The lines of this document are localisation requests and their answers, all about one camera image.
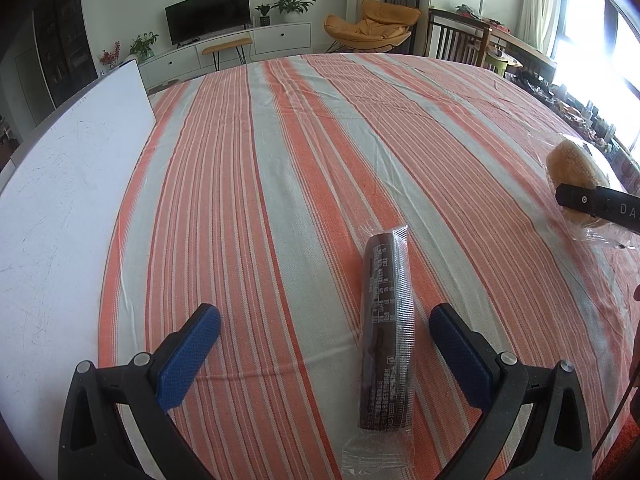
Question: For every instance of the red flower arrangement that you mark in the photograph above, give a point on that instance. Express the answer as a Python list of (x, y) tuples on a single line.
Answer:
[(109, 55)]

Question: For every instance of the large leafy potted plant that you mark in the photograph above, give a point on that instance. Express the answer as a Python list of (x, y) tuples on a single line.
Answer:
[(292, 4)]

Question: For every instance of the wooden dining table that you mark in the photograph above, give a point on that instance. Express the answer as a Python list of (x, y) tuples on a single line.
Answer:
[(530, 55)]

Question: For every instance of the white tv cabinet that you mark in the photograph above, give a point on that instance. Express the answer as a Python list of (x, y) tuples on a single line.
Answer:
[(285, 37)]

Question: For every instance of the dark shelf unit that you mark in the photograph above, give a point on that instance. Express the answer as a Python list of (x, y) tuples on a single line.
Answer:
[(65, 35)]

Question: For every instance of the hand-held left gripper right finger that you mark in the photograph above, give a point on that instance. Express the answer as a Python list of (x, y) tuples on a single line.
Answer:
[(462, 355)]

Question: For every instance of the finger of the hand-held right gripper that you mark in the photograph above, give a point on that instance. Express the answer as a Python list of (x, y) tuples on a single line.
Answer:
[(600, 206)]

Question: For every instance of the bread loaf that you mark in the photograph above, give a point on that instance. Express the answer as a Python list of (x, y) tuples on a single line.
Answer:
[(570, 167)]

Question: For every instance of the window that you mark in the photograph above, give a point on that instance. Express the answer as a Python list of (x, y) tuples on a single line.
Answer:
[(600, 35)]

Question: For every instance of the cluttered side shelf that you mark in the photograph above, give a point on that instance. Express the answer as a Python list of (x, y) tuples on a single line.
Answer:
[(590, 115)]

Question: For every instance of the small potted plant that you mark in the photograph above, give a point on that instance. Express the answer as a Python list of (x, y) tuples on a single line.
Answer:
[(263, 12)]

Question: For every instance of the dark wooden chair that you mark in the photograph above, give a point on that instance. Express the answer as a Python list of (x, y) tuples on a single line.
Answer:
[(455, 35)]

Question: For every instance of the black television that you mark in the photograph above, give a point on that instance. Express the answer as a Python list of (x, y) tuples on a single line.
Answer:
[(207, 15)]

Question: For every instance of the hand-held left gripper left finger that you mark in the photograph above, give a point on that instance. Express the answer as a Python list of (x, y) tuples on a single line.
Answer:
[(187, 355)]

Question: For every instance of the white board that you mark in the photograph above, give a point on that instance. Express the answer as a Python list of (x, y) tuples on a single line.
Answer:
[(65, 185)]

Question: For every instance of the bushy plant in white pot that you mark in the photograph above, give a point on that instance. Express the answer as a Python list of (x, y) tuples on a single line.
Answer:
[(143, 44)]

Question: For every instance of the orange striped tablecloth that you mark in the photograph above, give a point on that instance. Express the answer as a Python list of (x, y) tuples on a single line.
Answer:
[(300, 185)]

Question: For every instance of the wooden stool with metal legs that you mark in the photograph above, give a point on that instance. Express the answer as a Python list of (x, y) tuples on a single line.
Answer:
[(227, 45)]

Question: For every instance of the orange lounge chair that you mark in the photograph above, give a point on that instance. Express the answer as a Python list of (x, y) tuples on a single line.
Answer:
[(370, 25)]

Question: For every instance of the dark cookie roll packet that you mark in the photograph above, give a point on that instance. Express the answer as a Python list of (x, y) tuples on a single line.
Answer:
[(385, 310)]

